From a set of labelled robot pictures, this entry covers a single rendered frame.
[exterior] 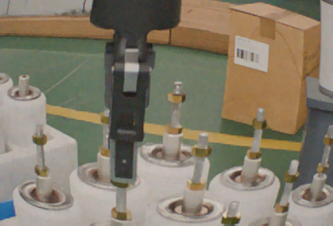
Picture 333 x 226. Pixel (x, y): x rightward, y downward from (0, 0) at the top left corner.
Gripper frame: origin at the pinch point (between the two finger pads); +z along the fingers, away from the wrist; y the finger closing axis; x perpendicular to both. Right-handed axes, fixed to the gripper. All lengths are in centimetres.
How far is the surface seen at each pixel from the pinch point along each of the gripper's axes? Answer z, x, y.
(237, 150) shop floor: 35, -30, 93
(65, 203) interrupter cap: 9.8, 6.0, 6.4
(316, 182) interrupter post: 7.5, -23.9, 8.7
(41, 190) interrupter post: 8.8, 9.0, 6.9
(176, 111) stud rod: 4.3, -7.2, 25.0
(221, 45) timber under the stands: 32, -41, 185
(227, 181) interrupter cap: 9.8, -13.0, 16.5
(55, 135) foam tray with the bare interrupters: 17, 9, 47
